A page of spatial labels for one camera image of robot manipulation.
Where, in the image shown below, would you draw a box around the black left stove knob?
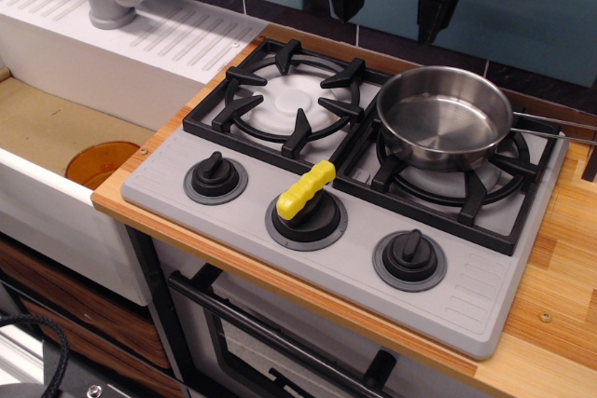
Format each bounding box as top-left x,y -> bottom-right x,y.
183,151 -> 248,206

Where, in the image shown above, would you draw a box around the black middle stove knob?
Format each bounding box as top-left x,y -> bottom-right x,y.
265,190 -> 348,252

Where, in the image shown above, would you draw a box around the black burner grate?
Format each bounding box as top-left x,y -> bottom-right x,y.
332,106 -> 560,255
183,39 -> 388,174

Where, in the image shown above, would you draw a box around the black right stove knob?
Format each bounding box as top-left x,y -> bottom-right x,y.
372,229 -> 448,293

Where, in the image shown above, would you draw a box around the wooden drawer fronts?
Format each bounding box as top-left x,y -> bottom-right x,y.
1,235 -> 183,397

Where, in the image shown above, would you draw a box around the stainless steel pan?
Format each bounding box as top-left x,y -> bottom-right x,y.
374,66 -> 596,172

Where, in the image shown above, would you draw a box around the white toy sink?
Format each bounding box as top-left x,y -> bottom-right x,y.
1,0 -> 265,306

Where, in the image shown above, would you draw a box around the black right burner grate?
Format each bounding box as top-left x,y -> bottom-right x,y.
332,106 -> 560,255

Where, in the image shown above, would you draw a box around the black left burner grate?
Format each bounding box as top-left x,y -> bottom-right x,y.
183,39 -> 388,174

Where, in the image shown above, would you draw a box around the black braided cable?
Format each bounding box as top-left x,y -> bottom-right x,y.
0,313 -> 71,398

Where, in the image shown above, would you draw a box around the black stove knob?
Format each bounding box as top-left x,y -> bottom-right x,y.
372,229 -> 448,293
183,151 -> 248,206
265,190 -> 348,252

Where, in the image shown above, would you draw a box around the grey toy stove top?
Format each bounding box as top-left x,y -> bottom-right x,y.
121,123 -> 567,359

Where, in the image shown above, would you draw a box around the oven door with black handle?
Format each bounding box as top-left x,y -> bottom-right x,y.
167,264 -> 477,397

